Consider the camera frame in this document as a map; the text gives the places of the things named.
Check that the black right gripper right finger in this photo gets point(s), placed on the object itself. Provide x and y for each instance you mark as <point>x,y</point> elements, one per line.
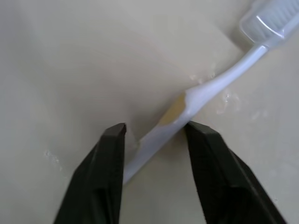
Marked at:
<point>224,177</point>

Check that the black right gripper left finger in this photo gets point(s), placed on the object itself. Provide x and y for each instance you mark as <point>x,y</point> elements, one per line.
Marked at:
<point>98,177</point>

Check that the white toothbrush with clear cap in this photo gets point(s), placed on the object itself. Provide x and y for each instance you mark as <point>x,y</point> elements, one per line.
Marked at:
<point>210,85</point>

